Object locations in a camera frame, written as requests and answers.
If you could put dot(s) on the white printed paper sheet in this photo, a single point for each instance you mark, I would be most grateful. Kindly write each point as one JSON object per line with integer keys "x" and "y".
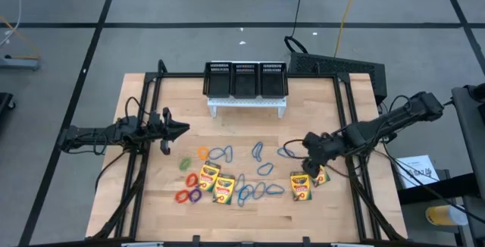
{"x": 417, "y": 167}

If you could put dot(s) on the green spiral coil band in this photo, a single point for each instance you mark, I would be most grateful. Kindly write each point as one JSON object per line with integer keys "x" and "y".
{"x": 181, "y": 167}

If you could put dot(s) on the black aluminium rig frame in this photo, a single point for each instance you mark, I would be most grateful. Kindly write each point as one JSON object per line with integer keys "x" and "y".
{"x": 182, "y": 75}

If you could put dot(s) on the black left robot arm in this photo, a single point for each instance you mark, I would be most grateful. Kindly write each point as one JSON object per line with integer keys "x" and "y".
{"x": 91, "y": 133}

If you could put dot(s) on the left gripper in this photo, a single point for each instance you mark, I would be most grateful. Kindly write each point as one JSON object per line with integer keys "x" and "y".
{"x": 156, "y": 129}

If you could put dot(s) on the black perforated computer case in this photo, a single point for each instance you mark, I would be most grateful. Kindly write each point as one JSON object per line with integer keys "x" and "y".
{"x": 333, "y": 65}

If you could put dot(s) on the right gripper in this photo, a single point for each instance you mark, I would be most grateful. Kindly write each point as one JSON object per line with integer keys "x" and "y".
{"x": 322, "y": 146}

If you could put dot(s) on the black plastic mesh basket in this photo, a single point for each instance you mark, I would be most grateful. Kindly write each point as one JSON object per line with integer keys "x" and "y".
{"x": 245, "y": 86}
{"x": 273, "y": 86}
{"x": 218, "y": 86}

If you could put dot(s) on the grey table foot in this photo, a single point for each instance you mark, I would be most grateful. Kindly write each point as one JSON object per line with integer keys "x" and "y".
{"x": 19, "y": 64}

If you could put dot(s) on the yellow green crayon box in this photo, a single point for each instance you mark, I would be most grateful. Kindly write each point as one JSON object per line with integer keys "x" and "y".
{"x": 209, "y": 175}
{"x": 301, "y": 186}
{"x": 223, "y": 189}
{"x": 324, "y": 179}

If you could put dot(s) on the silver metal strip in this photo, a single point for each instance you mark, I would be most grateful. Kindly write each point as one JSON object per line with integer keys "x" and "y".
{"x": 352, "y": 245}
{"x": 142, "y": 244}

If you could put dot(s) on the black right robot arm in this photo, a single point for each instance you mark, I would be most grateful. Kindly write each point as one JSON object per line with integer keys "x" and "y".
{"x": 379, "y": 126}

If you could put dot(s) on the black chair base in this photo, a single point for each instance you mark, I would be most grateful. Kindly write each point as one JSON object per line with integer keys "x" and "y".
{"x": 5, "y": 103}

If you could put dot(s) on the purple spiral coil band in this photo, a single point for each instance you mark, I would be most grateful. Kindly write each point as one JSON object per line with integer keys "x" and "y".
{"x": 190, "y": 196}

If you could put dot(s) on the yellow-orange spiral coil band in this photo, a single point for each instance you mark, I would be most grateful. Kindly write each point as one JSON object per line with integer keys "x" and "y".
{"x": 199, "y": 153}

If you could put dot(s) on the white riser shelf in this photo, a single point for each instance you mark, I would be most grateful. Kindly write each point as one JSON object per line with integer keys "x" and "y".
{"x": 246, "y": 102}

